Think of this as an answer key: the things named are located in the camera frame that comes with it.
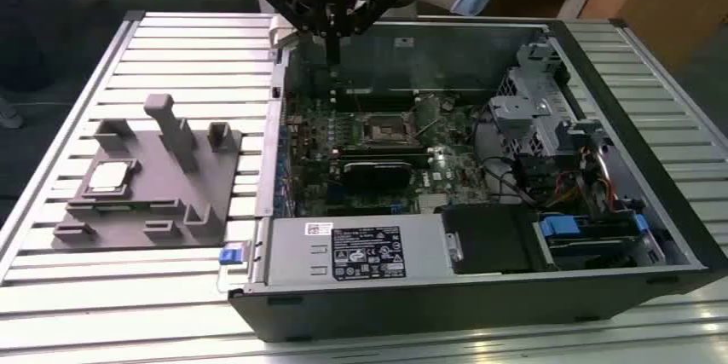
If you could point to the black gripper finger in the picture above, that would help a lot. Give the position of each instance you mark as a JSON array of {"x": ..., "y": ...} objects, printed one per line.
[
  {"x": 284, "y": 1},
  {"x": 369, "y": 14}
]

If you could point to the silver CPU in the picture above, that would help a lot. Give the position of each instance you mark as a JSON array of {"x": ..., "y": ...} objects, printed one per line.
[{"x": 110, "y": 175}]

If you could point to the CPU socket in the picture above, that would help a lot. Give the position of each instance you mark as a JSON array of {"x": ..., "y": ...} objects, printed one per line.
[{"x": 392, "y": 129}]

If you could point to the black RAM slot row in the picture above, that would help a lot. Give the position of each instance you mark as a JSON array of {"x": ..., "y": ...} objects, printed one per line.
[
  {"x": 381, "y": 159},
  {"x": 374, "y": 99}
]

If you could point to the metal drive cage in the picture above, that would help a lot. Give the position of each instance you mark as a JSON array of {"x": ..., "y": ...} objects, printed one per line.
[{"x": 522, "y": 108}]

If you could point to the black graphics card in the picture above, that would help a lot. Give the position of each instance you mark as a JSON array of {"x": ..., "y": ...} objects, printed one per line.
[{"x": 374, "y": 176}]

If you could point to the green motherboard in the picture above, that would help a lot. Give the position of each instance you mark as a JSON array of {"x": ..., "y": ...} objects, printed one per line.
[{"x": 460, "y": 176}]

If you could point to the grey parts rack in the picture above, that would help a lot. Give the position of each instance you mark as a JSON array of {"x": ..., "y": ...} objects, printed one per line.
[{"x": 153, "y": 168}]

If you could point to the small silver heatsink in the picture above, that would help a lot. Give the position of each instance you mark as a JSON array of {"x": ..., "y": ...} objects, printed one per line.
[{"x": 433, "y": 202}]

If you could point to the grey plastic drive latch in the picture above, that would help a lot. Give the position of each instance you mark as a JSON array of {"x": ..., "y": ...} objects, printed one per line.
[{"x": 580, "y": 129}]

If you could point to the grey chair leg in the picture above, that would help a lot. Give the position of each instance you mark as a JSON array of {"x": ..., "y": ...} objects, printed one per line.
[{"x": 9, "y": 119}]

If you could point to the black plastic shroud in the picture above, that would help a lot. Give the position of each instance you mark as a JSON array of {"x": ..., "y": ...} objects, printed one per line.
[{"x": 489, "y": 240}]

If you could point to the silver power supply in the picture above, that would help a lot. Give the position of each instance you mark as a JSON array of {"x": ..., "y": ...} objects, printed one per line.
[{"x": 296, "y": 261}]

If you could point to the hard disk in blue carrier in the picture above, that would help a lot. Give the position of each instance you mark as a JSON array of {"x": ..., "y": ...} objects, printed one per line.
[{"x": 554, "y": 227}]

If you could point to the blue case release latch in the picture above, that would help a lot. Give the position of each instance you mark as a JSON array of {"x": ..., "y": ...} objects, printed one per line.
[{"x": 229, "y": 254}]

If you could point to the blue plastic clip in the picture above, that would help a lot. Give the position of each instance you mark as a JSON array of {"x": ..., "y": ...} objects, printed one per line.
[{"x": 640, "y": 223}]

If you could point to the black PC case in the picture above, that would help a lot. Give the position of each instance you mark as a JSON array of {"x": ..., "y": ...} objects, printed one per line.
[{"x": 454, "y": 308}]

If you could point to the grey case corner bracket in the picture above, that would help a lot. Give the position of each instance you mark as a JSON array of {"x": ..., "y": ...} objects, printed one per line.
[{"x": 278, "y": 38}]

